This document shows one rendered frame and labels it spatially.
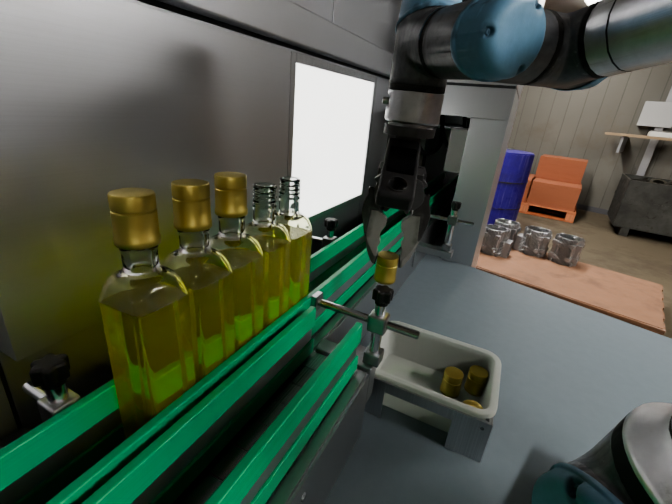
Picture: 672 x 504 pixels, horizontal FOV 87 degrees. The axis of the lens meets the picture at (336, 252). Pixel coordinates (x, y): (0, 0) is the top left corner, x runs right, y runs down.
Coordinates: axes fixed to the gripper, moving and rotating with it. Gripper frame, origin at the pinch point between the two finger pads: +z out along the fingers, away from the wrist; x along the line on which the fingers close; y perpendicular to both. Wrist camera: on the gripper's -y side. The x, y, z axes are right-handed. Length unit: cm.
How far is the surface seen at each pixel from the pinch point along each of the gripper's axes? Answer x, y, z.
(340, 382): 3.8, -16.5, 11.0
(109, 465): 19.8, -36.1, 5.0
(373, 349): 0.1, -8.9, 10.7
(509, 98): -30, 72, -26
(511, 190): -132, 364, 59
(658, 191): -316, 430, 50
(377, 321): 0.2, -9.2, 5.6
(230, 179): 17.8, -17.4, -14.1
